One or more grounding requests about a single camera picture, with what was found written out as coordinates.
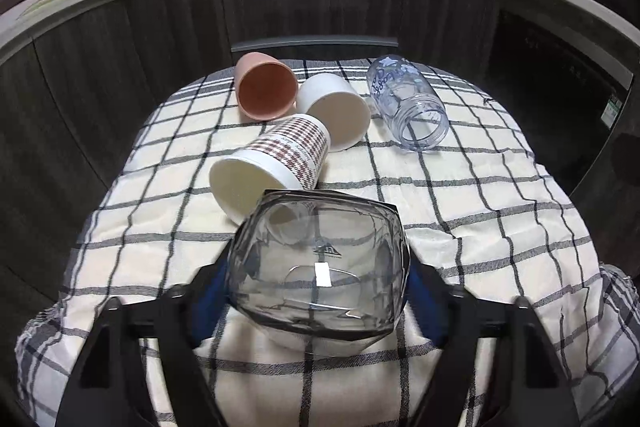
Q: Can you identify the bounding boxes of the white paper cup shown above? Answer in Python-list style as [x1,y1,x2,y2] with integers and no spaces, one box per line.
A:
[296,74,372,151]

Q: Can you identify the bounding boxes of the clear plastic jar blue print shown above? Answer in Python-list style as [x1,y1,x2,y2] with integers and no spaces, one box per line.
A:
[366,55,448,151]

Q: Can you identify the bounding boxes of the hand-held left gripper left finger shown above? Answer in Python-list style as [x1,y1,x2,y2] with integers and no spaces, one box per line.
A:
[54,252,240,427]

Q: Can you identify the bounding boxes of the pink plastic cup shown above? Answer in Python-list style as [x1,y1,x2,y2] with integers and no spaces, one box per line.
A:
[235,52,299,123]

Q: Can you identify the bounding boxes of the black oven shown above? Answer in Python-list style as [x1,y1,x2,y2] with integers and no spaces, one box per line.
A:
[487,9,632,192]

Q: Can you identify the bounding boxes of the houndstooth patterned paper cup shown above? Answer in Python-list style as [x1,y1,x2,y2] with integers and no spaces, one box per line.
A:
[208,113,331,225]

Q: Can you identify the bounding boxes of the checked white tablecloth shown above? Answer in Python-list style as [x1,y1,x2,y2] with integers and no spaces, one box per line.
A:
[15,57,640,427]

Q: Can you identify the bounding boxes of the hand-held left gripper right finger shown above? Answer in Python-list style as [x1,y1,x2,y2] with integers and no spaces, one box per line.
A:
[400,257,583,427]

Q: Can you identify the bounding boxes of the clear square plastic cup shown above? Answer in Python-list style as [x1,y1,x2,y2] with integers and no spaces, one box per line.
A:
[224,188,411,342]

